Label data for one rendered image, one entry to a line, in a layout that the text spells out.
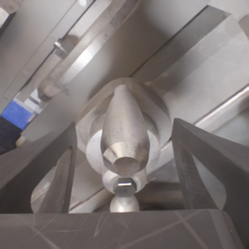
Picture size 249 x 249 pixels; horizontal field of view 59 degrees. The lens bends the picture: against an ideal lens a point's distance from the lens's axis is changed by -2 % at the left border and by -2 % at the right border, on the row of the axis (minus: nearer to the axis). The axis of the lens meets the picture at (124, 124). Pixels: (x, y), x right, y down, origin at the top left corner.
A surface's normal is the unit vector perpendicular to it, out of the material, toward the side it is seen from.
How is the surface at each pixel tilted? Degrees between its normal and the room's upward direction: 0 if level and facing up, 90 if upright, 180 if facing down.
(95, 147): 90
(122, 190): 90
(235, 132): 90
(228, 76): 90
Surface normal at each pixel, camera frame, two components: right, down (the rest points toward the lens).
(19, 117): 0.03, 0.57
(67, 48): 0.50, 0.02
